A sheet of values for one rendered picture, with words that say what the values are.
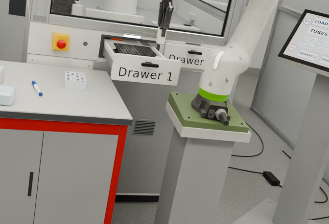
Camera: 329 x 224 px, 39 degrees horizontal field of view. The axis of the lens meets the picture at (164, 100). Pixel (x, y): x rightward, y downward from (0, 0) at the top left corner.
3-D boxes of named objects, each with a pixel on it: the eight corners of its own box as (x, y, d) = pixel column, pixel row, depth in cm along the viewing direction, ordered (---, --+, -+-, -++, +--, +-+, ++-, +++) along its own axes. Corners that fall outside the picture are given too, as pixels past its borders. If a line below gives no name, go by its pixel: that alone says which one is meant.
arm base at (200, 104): (239, 132, 172) (244, 118, 170) (201, 127, 169) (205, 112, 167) (222, 103, 195) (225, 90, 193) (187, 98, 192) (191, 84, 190)
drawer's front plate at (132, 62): (176, 85, 200) (181, 61, 197) (110, 79, 191) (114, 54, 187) (175, 84, 202) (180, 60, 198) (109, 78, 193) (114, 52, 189)
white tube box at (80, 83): (84, 90, 190) (86, 81, 189) (64, 88, 188) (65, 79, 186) (83, 81, 201) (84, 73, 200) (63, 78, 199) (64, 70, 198)
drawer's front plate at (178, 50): (215, 70, 239) (220, 50, 236) (162, 64, 230) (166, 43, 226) (214, 69, 241) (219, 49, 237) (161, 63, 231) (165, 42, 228)
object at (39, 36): (229, 74, 244) (235, 48, 239) (27, 53, 211) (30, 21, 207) (175, 33, 329) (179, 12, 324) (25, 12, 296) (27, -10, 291)
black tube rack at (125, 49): (158, 73, 207) (161, 59, 205) (120, 69, 201) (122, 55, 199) (147, 59, 226) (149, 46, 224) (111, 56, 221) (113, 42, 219)
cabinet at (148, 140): (199, 206, 269) (231, 75, 244) (12, 205, 236) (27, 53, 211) (156, 135, 355) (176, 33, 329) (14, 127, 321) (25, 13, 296)
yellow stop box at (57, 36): (68, 52, 211) (70, 36, 209) (52, 50, 209) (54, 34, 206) (67, 49, 216) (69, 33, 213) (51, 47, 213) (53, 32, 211)
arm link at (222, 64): (235, 95, 190) (248, 51, 183) (221, 104, 177) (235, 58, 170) (207, 84, 195) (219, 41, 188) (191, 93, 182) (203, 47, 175)
